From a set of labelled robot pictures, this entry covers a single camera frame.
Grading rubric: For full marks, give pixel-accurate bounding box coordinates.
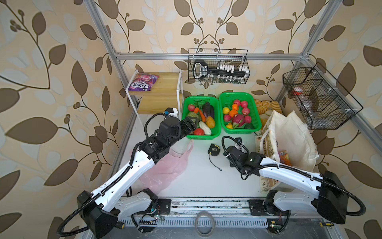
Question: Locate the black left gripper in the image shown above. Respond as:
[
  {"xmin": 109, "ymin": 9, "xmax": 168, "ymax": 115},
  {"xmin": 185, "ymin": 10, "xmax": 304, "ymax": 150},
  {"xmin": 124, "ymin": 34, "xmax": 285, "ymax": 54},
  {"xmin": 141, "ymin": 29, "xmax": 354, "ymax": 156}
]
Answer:
[{"xmin": 166, "ymin": 115, "xmax": 198, "ymax": 148}]

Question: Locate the pink dragon fruit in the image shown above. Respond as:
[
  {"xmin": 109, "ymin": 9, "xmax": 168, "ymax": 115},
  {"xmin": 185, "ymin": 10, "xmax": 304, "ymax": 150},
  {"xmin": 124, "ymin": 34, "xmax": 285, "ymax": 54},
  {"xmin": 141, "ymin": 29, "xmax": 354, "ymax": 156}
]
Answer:
[{"xmin": 232, "ymin": 114, "xmax": 246, "ymax": 129}]

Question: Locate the cream canvas tote bag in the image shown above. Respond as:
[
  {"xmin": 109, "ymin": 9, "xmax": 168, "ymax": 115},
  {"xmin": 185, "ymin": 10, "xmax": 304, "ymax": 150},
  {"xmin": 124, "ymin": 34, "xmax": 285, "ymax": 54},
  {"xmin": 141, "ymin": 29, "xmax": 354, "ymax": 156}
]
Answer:
[{"xmin": 255, "ymin": 110, "xmax": 319, "ymax": 193}]

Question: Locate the purple Fox's candy bag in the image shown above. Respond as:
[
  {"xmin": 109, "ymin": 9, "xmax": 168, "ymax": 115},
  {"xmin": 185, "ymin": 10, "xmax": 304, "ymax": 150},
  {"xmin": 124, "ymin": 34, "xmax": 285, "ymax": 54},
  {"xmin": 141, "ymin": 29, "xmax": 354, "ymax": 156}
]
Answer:
[{"xmin": 128, "ymin": 73, "xmax": 160, "ymax": 92}]

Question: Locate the pink plastic bag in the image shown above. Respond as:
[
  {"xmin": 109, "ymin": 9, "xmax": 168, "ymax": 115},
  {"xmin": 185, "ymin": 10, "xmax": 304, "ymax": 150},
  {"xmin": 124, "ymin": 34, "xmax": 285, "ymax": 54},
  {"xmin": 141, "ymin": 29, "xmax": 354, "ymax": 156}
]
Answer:
[{"xmin": 139, "ymin": 139, "xmax": 194, "ymax": 194}]

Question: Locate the orange Fox's candy bag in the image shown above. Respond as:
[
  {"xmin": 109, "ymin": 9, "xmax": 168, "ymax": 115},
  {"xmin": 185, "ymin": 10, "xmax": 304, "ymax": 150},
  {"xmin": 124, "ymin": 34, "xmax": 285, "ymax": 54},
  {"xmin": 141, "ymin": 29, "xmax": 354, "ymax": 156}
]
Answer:
[{"xmin": 279, "ymin": 150, "xmax": 292, "ymax": 166}]

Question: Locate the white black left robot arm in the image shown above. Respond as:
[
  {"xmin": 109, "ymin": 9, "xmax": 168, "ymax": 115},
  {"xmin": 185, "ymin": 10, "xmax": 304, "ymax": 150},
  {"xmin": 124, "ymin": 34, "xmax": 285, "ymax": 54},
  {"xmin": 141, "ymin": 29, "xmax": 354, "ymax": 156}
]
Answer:
[{"xmin": 57, "ymin": 115, "xmax": 197, "ymax": 239}]

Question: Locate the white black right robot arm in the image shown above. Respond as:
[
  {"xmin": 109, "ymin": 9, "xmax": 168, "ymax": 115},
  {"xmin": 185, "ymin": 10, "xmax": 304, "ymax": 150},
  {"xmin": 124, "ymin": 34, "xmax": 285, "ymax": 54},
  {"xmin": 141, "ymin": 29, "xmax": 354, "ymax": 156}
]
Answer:
[{"xmin": 221, "ymin": 136, "xmax": 366, "ymax": 225}]

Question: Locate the green cabbage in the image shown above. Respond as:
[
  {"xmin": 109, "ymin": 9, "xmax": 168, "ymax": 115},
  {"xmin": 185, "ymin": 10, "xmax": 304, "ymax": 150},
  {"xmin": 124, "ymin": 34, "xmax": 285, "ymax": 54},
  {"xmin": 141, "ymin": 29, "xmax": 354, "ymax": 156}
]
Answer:
[{"xmin": 187, "ymin": 112, "xmax": 199, "ymax": 120}]

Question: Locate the red tomato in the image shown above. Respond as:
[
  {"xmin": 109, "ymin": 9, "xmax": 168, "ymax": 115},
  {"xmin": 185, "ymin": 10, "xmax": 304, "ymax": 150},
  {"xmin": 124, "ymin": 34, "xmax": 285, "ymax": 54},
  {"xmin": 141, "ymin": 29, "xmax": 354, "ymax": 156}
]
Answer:
[{"xmin": 194, "ymin": 128, "xmax": 205, "ymax": 135}]

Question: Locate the orange carrot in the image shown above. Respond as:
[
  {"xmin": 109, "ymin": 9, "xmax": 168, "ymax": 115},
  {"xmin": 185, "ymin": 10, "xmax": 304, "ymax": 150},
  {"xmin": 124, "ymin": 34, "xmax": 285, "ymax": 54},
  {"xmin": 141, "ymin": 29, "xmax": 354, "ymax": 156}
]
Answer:
[{"xmin": 194, "ymin": 107, "xmax": 206, "ymax": 122}]

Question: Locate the white radish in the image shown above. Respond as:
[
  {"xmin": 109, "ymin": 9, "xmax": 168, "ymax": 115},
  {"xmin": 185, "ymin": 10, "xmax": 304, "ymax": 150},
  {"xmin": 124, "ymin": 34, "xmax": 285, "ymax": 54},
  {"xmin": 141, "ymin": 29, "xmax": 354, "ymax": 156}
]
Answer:
[{"xmin": 199, "ymin": 121, "xmax": 212, "ymax": 135}]

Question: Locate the yellow potato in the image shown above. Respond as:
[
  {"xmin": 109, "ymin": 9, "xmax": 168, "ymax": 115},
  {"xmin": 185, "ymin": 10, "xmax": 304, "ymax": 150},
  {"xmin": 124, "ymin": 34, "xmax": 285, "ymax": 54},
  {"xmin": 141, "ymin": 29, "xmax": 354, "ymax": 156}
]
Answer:
[{"xmin": 205, "ymin": 116, "xmax": 215, "ymax": 128}]

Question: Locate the black yellow tape measure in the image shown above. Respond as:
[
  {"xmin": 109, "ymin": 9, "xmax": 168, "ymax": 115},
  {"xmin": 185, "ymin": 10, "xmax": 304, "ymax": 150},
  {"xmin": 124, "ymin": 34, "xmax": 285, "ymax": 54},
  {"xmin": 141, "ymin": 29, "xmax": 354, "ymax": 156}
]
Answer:
[{"xmin": 208, "ymin": 143, "xmax": 222, "ymax": 171}]

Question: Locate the dark purple eggplant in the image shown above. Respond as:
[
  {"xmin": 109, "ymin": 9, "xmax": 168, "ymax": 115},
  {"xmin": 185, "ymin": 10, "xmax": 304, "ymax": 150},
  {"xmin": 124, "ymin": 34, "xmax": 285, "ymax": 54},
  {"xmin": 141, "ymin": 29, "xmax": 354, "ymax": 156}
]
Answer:
[{"xmin": 203, "ymin": 102, "xmax": 215, "ymax": 119}]

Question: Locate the dark green avocado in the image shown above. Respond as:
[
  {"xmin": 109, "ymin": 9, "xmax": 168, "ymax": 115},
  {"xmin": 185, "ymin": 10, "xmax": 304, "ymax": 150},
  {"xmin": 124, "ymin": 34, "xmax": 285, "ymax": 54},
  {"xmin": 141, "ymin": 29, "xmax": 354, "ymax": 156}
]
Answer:
[{"xmin": 245, "ymin": 123, "xmax": 255, "ymax": 129}]

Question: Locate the left green plastic basket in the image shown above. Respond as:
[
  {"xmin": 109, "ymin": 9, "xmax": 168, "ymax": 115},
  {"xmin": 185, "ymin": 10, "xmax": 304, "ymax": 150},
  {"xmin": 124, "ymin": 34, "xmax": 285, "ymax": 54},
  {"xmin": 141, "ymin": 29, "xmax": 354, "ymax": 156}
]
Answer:
[{"xmin": 182, "ymin": 96, "xmax": 221, "ymax": 140}]

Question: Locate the green plastic basket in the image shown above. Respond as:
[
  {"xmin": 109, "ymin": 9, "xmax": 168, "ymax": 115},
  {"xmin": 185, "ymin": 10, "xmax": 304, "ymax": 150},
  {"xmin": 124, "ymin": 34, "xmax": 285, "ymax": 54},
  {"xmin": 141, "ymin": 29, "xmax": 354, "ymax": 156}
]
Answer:
[
  {"xmin": 218, "ymin": 92, "xmax": 262, "ymax": 134},
  {"xmin": 182, "ymin": 96, "xmax": 221, "ymax": 140}
]

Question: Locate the white wooden two-tier shelf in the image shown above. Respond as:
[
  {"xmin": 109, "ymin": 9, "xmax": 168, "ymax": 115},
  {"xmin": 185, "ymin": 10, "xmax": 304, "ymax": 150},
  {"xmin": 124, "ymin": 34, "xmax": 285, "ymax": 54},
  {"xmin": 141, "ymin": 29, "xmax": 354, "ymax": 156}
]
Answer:
[{"xmin": 125, "ymin": 70, "xmax": 184, "ymax": 125}]

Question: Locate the small red apple left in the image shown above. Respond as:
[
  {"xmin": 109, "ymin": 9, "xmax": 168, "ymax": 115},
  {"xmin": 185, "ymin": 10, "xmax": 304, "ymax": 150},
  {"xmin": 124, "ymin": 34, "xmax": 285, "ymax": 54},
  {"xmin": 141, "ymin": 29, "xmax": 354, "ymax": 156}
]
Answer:
[{"xmin": 223, "ymin": 115, "xmax": 231, "ymax": 122}]

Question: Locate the yellow lemon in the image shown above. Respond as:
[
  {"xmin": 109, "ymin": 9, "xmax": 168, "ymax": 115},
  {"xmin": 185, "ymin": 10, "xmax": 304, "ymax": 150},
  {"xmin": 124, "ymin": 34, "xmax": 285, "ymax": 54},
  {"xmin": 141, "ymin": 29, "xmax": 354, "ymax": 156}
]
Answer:
[{"xmin": 222, "ymin": 107, "xmax": 230, "ymax": 115}]

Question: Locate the right green plastic basket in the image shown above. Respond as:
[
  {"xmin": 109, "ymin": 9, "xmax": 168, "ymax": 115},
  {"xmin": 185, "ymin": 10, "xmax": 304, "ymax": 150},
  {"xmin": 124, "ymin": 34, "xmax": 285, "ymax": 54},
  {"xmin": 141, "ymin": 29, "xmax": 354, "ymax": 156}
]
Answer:
[{"xmin": 218, "ymin": 92, "xmax": 262, "ymax": 134}]

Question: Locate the red apple middle right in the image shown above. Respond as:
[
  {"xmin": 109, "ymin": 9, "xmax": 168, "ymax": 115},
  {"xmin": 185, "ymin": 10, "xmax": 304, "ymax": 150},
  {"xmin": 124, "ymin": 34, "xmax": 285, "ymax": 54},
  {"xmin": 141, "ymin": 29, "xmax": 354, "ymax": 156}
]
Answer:
[{"xmin": 242, "ymin": 107, "xmax": 250, "ymax": 116}]

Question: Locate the red apple back right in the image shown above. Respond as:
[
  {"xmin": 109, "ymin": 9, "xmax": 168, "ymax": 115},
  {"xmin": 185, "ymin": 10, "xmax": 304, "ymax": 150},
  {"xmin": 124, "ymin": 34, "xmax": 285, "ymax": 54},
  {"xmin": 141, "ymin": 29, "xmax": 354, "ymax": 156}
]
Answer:
[{"xmin": 240, "ymin": 101, "xmax": 248, "ymax": 108}]

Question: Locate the tray of bread rolls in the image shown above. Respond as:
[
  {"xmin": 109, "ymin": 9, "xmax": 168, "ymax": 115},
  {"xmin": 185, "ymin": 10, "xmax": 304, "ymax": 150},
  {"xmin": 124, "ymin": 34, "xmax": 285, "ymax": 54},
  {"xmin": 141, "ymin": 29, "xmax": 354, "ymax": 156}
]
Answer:
[{"xmin": 255, "ymin": 99, "xmax": 283, "ymax": 126}]

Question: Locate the roll of clear tape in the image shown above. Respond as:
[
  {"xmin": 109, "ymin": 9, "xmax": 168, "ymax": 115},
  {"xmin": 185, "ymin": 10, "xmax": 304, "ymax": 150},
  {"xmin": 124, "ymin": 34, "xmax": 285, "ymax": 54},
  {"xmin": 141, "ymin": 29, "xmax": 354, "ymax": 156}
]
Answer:
[{"xmin": 194, "ymin": 211, "xmax": 216, "ymax": 238}]

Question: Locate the red capped plastic bottle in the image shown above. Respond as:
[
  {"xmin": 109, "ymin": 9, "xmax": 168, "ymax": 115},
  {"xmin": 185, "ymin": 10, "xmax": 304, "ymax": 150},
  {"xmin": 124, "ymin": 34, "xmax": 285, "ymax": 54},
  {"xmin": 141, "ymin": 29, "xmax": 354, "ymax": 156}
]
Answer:
[{"xmin": 291, "ymin": 87, "xmax": 305, "ymax": 101}]

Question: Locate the small yellow screwdriver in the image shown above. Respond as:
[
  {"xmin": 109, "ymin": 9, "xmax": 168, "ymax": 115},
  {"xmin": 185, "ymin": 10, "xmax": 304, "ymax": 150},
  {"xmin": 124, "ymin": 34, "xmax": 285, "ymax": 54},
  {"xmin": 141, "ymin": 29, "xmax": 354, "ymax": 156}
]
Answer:
[{"xmin": 319, "ymin": 222, "xmax": 334, "ymax": 228}]

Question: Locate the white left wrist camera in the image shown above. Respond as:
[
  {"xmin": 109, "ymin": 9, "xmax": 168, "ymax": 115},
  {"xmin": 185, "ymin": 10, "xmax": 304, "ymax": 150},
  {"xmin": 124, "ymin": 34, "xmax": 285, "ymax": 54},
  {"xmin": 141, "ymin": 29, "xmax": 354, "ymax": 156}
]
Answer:
[{"xmin": 164, "ymin": 108, "xmax": 179, "ymax": 117}]

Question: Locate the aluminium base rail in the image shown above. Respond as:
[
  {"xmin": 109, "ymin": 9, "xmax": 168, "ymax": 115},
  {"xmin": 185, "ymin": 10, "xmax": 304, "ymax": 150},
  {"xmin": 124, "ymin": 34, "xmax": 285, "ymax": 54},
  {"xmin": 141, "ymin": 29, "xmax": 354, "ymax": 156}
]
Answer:
[{"xmin": 80, "ymin": 196, "xmax": 332, "ymax": 239}]

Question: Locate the black wire basket back wall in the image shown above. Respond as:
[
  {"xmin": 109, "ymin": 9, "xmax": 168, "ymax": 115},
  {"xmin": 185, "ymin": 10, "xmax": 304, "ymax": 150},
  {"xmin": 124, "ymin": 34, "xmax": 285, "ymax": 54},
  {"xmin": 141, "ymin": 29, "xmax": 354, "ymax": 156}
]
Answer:
[{"xmin": 188, "ymin": 48, "xmax": 250, "ymax": 84}]

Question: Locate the black wire basket wall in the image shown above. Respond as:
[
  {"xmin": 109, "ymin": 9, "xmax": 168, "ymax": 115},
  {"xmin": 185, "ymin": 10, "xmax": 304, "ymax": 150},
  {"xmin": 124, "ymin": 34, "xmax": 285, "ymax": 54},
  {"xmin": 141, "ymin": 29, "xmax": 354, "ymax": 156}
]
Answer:
[
  {"xmin": 188, "ymin": 48, "xmax": 250, "ymax": 84},
  {"xmin": 283, "ymin": 62, "xmax": 364, "ymax": 130}
]

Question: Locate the black wire basket right wall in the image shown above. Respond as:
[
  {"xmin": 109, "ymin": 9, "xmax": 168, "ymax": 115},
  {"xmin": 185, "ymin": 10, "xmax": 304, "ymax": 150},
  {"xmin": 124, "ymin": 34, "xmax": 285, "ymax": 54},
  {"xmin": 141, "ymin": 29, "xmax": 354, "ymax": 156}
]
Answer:
[{"xmin": 283, "ymin": 62, "xmax": 364, "ymax": 130}]

